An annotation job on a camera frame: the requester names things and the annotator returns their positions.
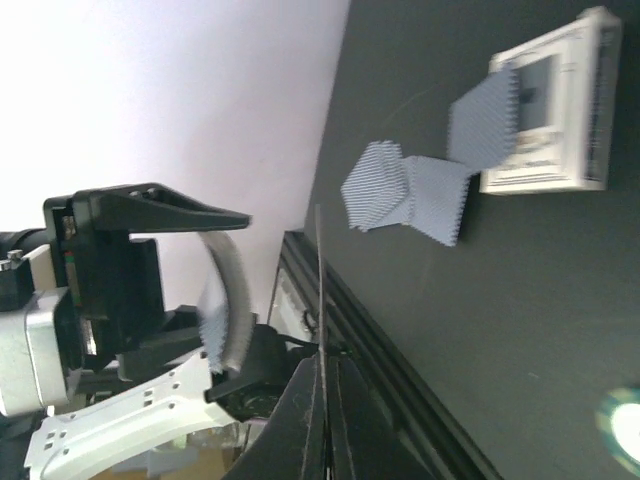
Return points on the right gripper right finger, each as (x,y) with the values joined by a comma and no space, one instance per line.
(364,446)

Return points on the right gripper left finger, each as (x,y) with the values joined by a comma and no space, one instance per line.
(291,445)

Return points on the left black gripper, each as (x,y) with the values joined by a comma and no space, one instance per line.
(117,294)

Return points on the green chip stack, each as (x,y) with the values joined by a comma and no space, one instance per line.
(617,419)

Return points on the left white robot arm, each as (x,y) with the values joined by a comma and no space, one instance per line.
(95,370)

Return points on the loose cards on table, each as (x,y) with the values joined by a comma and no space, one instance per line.
(386,188)

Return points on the white card box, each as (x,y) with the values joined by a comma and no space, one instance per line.
(567,85)

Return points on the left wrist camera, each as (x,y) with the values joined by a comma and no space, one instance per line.
(41,353)

